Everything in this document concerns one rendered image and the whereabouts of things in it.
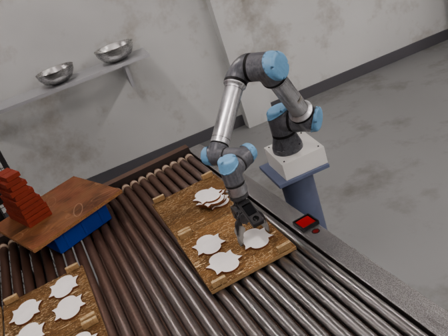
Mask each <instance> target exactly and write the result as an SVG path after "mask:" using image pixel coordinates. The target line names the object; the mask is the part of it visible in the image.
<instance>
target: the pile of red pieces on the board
mask: <svg viewBox="0 0 448 336"><path fill-rule="evenodd" d="M20 175H21V174H20V172H18V171H16V170H13V169H10V168H6V169H4V170H2V171H0V193H1V195H0V198H1V200H3V205H4V207H5V208H6V212H7V214H8V215H9V216H10V218H11V219H13V220H15V221H17V222H19V223H21V224H23V225H25V226H27V227H29V228H32V227H33V226H35V225H36V224H38V223H40V222H41V221H42V220H44V219H46V218H47V217H48V216H50V215H52V212H51V210H50V208H49V207H48V205H47V203H46V202H45V201H43V200H42V198H41V196H40V194H37V193H35V191H34V189H33V188H32V187H31V186H28V185H26V184H27V181H26V179H23V178H20V177H19V176H20Z"/></svg>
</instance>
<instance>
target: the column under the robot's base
mask: <svg viewBox="0 0 448 336"><path fill-rule="evenodd" d="M328 167H330V166H329V164H328V163H326V164H324V165H321V166H319V167H317V168H314V169H312V170H310V171H308V172H306V173H303V174H301V175H299V176H296V177H294V178H292V179H290V180H288V181H286V180H285V179H284V178H283V177H282V176H280V174H278V172H276V170H274V169H273V168H272V167H271V166H270V165H269V163H266V164H264V165H261V166H259V168H260V170H262V172H264V174H266V176H268V178H270V180H272V182H274V184H276V186H278V188H280V189H282V190H283V194H284V197H285V201H286V203H288V204H290V205H291V206H292V207H294V208H295V209H296V210H298V211H300V212H301V213H302V214H304V215H306V214H307V213H308V214H310V215H312V216H313V217H314V218H316V219H318V220H319V225H320V226H322V227H323V228H325V229H326V230H327V226H326V222H325V218H324V215H323V210H322V208H321V203H320V200H319V195H318V192H317V188H316V184H315V180H314V177H313V174H315V173H318V172H320V171H322V170H324V169H326V168H328Z"/></svg>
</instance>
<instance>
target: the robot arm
mask: <svg viewBox="0 0 448 336"><path fill-rule="evenodd" d="M287 62H288V60H287V58H286V56H285V55H284V54H283V53H282V52H280V51H264V52H256V53H245V54H242V55H240V56H239V57H238V58H236V60H234V62H233V63H232V64H231V66H230V67H229V69H228V71H227V73H226V75H225V78H224V82H223V84H224V86H225V88H224V92H223V96H222V99H221V104H220V106H219V111H218V114H217V118H216V122H215V126H214V129H213V134H212V137H211V141H210V144H209V146H207V147H204V148H203V150H202V151H201V161H202V162H203V164H204V165H209V166H218V168H219V172H220V174H221V177H222V179H223V182H224V185H225V188H226V193H228V196H229V198H230V200H231V201H232V202H233V205H232V206H230V208H231V211H232V214H233V217H234V218H235V219H236V222H235V230H234V232H235V234H236V236H237V240H238V243H239V244H240V246H241V247H242V245H243V244H244V242H243V238H244V236H243V234H244V232H245V228H244V226H243V225H242V224H246V225H247V224H248V222H250V224H251V225H252V227H253V228H256V227H258V226H260V225H261V226H263V227H264V228H265V230H266V231H268V232H269V226H268V223H267V220H266V218H265V216H264V214H263V213H262V212H260V210H257V209H256V208H255V207H254V205H253V204H252V202H250V200H249V199H246V198H247V197H248V195H249V194H248V191H247V186H246V183H245V180H244V178H243V172H244V171H245V170H246V169H247V168H248V167H249V166H250V164H252V163H253V162H254V160H255V159H256V158H257V150H256V148H255V146H253V145H252V144H250V143H244V144H242V145H241V146H240V147H229V143H230V140H231V135H232V132H233V128H234V124H235V120H236V116H237V112H238V108H239V104H240V100H241V96H242V92H243V91H244V90H246V87H247V84H248V83H249V82H258V81H259V82H261V83H262V84H263V86H264V87H266V88H267V89H271V90H272V91H273V92H274V94H275V95H276V96H277V97H278V99H279V100H280V101H281V103H278V104H276V105H274V106H272V107H270V108H269V109H268V110H267V113H266V115H267V121H268V123H269V127H270V130H271V134H272V137H273V144H272V150H273V153H274V154H275V155H276V156H279V157H286V156H290V155H294V154H296V153H297V152H299V151H300V150H301V149H302V148H303V142H302V140H301V138H300V136H299V135H298V134H297V132H311V133H312V132H317V131H318V130H320V128H321V125H322V122H323V112H322V109H321V108H320V107H318V106H316V107H314V106H312V104H311V103H310V102H309V101H307V100H304V98H302V96H301V94H300V93H299V92H298V90H297V89H296V88H295V86H294V84H292V82H291V80H290V79H289V78H288V74H289V64H288V63H287Z"/></svg>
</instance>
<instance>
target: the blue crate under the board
mask: <svg viewBox="0 0 448 336"><path fill-rule="evenodd" d="M110 219H112V217H111V215H110V213H109V211H108V209H107V206H106V205H104V206H102V207H101V208H100V209H98V210H97V211H96V212H94V213H92V214H91V215H90V216H88V217H87V218H85V219H84V220H82V221H81V222H79V223H78V224H76V225H75V226H74V227H72V228H70V230H68V231H66V232H65V233H64V234H62V235H61V236H59V237H58V238H56V239H55V240H53V241H52V242H50V243H49V244H48V245H46V246H48V247H50V248H51V249H53V250H55V251H57V252H59V253H60V254H63V253H64V252H66V251H67V250H68V249H70V248H71V247H72V246H74V245H75V244H77V243H78V242H80V241H81V240H82V239H84V238H85V237H86V236H88V235H89V234H91V233H92V232H94V231H95V230H96V229H98V228H99V227H100V226H102V225H103V224H105V223H106V222H108V221H109V220H110Z"/></svg>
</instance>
